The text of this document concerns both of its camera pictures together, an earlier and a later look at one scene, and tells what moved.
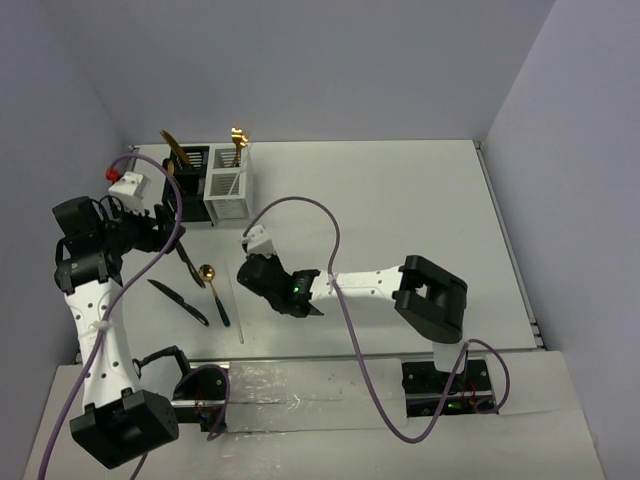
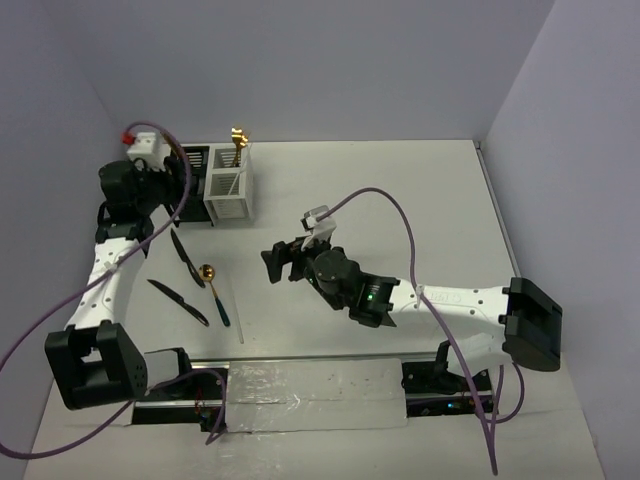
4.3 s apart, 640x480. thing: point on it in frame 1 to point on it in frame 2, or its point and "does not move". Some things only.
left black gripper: (154, 240) to (174, 183)
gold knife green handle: (176, 147) does not move
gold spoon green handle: (207, 273) does not move
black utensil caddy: (191, 180) does not move
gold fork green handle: (236, 134) does not move
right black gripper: (274, 260) to (281, 254)
